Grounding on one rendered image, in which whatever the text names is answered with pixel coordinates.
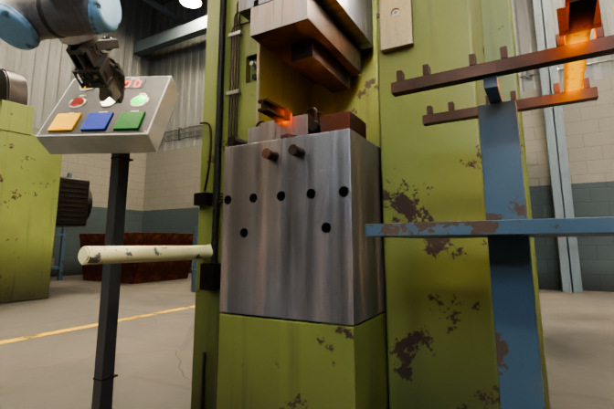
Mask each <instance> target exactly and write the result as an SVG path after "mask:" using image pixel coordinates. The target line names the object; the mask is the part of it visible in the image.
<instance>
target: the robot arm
mask: <svg viewBox="0 0 614 409"><path fill-rule="evenodd" d="M121 19H122V8H121V3H120V0H0V38H2V39H3V40H4V41H5V42H6V43H7V44H9V45H11V46H13V47H16V48H19V49H23V50H31V49H34V48H35V47H38V46H39V44H40V42H41V41H43V40H46V39H56V38H58V39H59V41H60V42H61V43H63V44H66V45H68V47H67V48H66V51H67V53H68V54H69V57H70V58H71V60H72V62H73V63H74V65H75V68H74V69H73V70H72V71H71V72H72V73H73V75H74V76H75V78H76V80H77V81H78V83H79V84H80V86H81V87H82V88H84V87H85V86H86V88H99V99H100V101H105V100H106V99H107V98H108V97H110V98H111V99H113V100H114V101H116V102H118V103H122V100H123V98H124V91H125V75H124V72H123V70H122V68H121V67H120V64H119V63H116V61H115V60H114V58H113V56H111V55H110V54H109V53H108V52H107V53H105V52H104V50H106V51H111V50H113V49H114V48H119V41H118V39H117V38H110V37H103V38H102V39H99V37H98V35H102V34H104V33H110V32H113V31H115V30H116V29H117V28H118V27H119V25H120V23H121ZM77 74H79V76H80V78H81V80H82V82H81V83H80V81H79V79H78V77H77Z"/></svg>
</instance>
